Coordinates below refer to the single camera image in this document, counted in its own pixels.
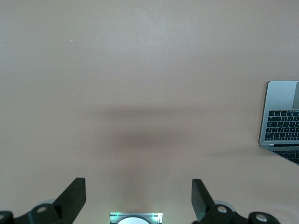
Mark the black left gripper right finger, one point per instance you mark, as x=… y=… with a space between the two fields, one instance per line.
x=201 y=200

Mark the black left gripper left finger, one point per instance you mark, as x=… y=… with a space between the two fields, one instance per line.
x=70 y=198

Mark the silver laptop computer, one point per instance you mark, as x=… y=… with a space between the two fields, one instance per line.
x=278 y=100

